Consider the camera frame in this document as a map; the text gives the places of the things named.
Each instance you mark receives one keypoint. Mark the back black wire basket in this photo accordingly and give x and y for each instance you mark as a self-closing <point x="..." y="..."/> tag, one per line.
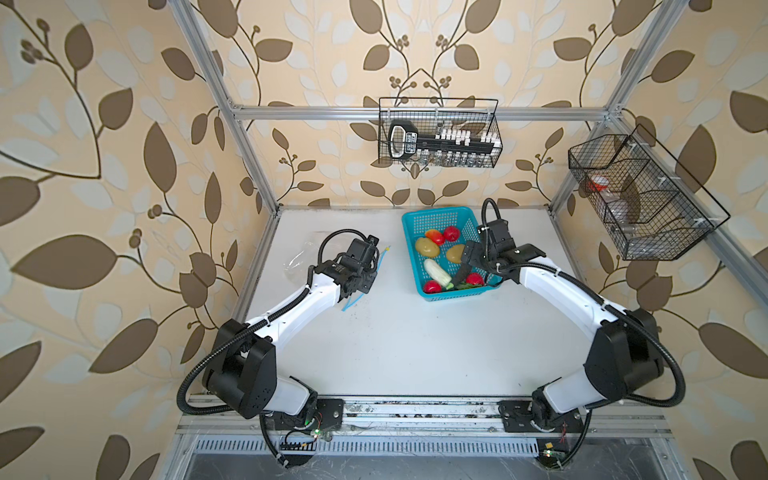
<point x="471" y="113"/>

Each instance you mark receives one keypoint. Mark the black wire basket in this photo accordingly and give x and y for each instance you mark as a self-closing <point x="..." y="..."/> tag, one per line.
<point x="664" y="209"/>
<point x="471" y="113"/>

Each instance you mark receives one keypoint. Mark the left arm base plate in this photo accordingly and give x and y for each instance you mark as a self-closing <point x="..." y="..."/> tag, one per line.
<point x="320" y="415"/>

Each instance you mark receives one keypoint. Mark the clear zip top bag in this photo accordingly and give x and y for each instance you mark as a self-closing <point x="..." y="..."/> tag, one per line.
<point x="297" y="267"/>

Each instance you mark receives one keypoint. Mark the red yellow mango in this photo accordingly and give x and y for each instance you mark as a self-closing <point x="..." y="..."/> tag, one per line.
<point x="435" y="236"/>

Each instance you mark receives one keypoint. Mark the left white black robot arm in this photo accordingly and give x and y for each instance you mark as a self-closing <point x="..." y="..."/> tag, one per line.
<point x="240" y="374"/>

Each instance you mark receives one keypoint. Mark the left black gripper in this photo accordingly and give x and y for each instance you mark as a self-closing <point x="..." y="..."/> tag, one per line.
<point x="367" y="286"/>

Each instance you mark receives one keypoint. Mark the teal plastic basket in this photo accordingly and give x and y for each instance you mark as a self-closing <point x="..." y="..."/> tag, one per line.
<point x="416" y="223"/>

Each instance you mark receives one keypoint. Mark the right black wire basket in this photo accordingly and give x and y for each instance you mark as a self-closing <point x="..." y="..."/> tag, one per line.
<point x="664" y="209"/>

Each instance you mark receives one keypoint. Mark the black handled tool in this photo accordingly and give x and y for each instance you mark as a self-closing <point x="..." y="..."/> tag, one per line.
<point x="404" y="141"/>

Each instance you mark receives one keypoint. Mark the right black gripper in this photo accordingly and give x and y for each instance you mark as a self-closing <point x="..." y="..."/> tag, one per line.
<point x="472" y="257"/>

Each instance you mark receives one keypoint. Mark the red tomato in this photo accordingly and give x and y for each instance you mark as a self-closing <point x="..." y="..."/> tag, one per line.
<point x="475" y="279"/>
<point x="432" y="287"/>

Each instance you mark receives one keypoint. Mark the red tomato front left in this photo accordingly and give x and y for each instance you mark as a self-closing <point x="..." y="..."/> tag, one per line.
<point x="432" y="287"/>

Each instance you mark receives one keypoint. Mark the red tomato front right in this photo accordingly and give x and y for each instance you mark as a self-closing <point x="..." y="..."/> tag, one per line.
<point x="475" y="279"/>

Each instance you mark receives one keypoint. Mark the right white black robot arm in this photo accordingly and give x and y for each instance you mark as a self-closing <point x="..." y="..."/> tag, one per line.
<point x="626" y="359"/>

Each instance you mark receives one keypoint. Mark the red capped bottle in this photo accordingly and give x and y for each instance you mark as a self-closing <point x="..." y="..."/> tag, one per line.
<point x="599" y="187"/>

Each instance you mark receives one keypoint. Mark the aluminium front rail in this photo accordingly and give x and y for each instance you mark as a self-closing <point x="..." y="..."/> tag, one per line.
<point x="480" y="415"/>

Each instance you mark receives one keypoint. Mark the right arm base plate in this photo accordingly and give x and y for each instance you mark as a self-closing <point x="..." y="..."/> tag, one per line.
<point x="536" y="417"/>

